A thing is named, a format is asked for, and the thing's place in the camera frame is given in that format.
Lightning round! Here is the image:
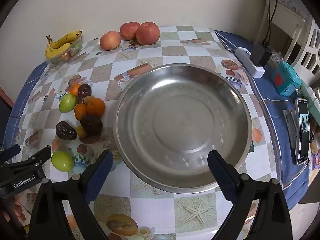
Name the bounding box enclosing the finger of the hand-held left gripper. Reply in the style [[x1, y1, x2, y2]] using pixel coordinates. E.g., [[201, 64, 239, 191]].
[[6, 146, 52, 170], [0, 144, 21, 163]]

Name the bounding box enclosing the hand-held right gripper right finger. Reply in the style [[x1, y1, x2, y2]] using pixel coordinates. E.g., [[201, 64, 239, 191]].
[[207, 150, 293, 240]]

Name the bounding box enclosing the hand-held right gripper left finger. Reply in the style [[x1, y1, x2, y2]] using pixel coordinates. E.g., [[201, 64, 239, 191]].
[[29, 150, 114, 240]]

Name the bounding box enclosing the green round fruit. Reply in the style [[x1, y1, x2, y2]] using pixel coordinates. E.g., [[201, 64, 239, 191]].
[[59, 94, 77, 113], [51, 151, 75, 173]]

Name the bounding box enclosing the pointed dark brown fruit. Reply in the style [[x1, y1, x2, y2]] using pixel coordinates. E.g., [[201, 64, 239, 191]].
[[56, 121, 78, 140]]

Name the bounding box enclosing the round dark brown fruit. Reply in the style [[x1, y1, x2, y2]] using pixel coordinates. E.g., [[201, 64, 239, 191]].
[[80, 115, 104, 138]]

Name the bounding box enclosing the medium orange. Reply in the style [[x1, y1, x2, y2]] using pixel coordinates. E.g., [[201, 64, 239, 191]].
[[74, 103, 88, 121]]

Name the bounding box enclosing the large steel bowl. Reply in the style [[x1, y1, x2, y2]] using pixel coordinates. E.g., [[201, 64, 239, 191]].
[[112, 64, 253, 194]]

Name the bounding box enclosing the large orange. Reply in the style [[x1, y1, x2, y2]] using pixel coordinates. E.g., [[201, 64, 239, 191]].
[[86, 97, 106, 118]]

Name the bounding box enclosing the elongated dark brown fruit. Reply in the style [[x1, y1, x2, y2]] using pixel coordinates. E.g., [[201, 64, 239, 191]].
[[77, 84, 92, 104]]

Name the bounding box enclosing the person's left hand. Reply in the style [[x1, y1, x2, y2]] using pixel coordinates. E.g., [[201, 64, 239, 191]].
[[0, 195, 27, 230]]

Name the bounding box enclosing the brown wooden board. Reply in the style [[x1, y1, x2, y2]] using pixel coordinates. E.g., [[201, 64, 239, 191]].
[[0, 87, 15, 110]]

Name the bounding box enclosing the small orange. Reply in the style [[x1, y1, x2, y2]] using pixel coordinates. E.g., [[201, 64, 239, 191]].
[[69, 83, 81, 97]]

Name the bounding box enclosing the grey phone stand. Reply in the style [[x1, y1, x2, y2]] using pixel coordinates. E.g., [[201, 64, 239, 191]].
[[283, 109, 298, 153]]

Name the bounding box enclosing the smartphone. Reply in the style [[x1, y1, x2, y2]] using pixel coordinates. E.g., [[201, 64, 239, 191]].
[[295, 98, 311, 166]]

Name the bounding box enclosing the yellow banana bunch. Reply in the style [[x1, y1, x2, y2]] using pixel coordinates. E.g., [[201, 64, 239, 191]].
[[45, 30, 83, 59]]

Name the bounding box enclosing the clear plastic tray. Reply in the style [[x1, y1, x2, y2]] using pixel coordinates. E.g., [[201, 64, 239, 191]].
[[46, 39, 83, 64]]

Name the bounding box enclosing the teal box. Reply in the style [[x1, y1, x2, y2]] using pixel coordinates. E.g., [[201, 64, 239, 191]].
[[271, 61, 302, 96]]

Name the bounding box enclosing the white power strip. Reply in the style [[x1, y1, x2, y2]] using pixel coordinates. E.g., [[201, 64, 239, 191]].
[[234, 47, 266, 78]]

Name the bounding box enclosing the black charger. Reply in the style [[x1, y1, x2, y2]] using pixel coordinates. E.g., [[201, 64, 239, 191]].
[[250, 42, 273, 68]]

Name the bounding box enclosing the checkered printed tablecloth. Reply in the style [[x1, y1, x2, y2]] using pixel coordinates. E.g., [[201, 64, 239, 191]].
[[4, 25, 310, 240]]

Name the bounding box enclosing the pale red apple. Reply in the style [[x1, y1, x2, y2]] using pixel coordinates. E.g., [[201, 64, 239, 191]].
[[99, 31, 122, 51]]

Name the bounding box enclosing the dark red apple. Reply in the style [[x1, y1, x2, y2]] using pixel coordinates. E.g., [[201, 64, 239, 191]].
[[119, 22, 140, 41]]

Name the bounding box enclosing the round red apple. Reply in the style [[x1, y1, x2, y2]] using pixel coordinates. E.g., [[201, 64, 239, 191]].
[[136, 22, 161, 46]]

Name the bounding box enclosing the white plastic chair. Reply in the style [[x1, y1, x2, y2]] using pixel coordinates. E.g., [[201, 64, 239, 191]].
[[255, 0, 320, 77]]

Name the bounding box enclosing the black cable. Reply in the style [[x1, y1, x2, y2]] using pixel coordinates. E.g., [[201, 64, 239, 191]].
[[262, 0, 288, 46]]

